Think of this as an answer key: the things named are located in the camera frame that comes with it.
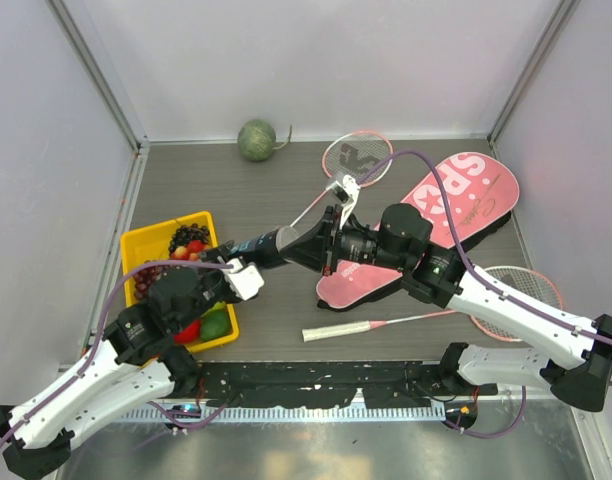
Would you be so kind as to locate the clear tube lid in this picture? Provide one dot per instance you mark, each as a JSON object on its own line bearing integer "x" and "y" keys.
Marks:
{"x": 285, "y": 236}

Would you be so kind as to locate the green melon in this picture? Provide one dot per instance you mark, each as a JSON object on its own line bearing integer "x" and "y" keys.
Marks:
{"x": 257, "y": 140}

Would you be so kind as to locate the pink racket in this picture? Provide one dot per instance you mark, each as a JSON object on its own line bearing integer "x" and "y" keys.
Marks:
{"x": 529, "y": 282}
{"x": 361, "y": 154}

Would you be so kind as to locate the red grape bunch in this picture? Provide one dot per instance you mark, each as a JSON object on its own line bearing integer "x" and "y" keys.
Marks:
{"x": 144, "y": 279}

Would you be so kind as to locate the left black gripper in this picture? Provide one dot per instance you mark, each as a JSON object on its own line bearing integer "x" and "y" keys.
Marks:
{"x": 219, "y": 254}

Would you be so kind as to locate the green lime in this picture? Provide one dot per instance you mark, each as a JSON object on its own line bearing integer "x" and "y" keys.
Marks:
{"x": 214, "y": 325}

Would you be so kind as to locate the yellow-green pear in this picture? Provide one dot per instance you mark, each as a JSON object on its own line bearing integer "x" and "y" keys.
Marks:
{"x": 217, "y": 306}

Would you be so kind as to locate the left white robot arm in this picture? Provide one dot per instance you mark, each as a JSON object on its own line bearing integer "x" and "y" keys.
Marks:
{"x": 132, "y": 361}

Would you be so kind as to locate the white slotted cable duct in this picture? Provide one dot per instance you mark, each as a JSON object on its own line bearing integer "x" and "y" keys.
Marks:
{"x": 355, "y": 412}

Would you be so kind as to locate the pink racket bag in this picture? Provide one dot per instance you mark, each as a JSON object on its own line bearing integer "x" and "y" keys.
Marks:
{"x": 481, "y": 193}

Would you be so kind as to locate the red strawberries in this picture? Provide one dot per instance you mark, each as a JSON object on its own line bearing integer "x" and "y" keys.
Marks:
{"x": 187, "y": 251}

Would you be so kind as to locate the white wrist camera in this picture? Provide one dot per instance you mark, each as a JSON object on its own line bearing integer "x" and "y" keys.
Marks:
{"x": 344, "y": 188}
{"x": 245, "y": 279}

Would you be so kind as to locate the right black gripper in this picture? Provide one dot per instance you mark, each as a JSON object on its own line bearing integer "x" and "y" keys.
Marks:
{"x": 315, "y": 250}

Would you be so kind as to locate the black shuttlecock tube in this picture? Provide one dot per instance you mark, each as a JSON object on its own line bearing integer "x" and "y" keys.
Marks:
{"x": 260, "y": 250}

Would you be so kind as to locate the yellow plastic tray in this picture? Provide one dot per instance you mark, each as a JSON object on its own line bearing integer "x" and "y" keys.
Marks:
{"x": 150, "y": 243}

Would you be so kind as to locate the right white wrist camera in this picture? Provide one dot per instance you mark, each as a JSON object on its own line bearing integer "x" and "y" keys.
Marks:
{"x": 344, "y": 188}

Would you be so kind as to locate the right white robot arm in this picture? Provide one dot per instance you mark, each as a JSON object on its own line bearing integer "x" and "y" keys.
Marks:
{"x": 567, "y": 354}

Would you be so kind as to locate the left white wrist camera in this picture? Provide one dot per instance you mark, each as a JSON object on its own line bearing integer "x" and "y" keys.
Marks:
{"x": 245, "y": 279}

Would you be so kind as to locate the dark grape bunch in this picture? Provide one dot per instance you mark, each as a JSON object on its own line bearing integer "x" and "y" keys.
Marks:
{"x": 185, "y": 233}

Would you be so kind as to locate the red apple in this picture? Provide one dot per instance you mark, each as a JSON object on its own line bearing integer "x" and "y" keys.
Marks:
{"x": 189, "y": 334}

